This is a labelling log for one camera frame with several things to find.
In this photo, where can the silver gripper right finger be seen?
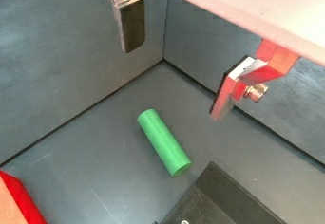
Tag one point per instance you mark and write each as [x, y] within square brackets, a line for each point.
[243, 81]

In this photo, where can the green cylinder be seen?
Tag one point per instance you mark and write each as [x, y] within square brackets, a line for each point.
[168, 147]

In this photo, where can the black curved holder stand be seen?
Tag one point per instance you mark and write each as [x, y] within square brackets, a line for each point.
[217, 200]

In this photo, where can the red foam shape board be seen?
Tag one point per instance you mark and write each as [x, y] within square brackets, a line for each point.
[18, 208]

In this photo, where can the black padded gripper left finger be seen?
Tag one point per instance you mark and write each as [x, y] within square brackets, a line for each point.
[129, 13]

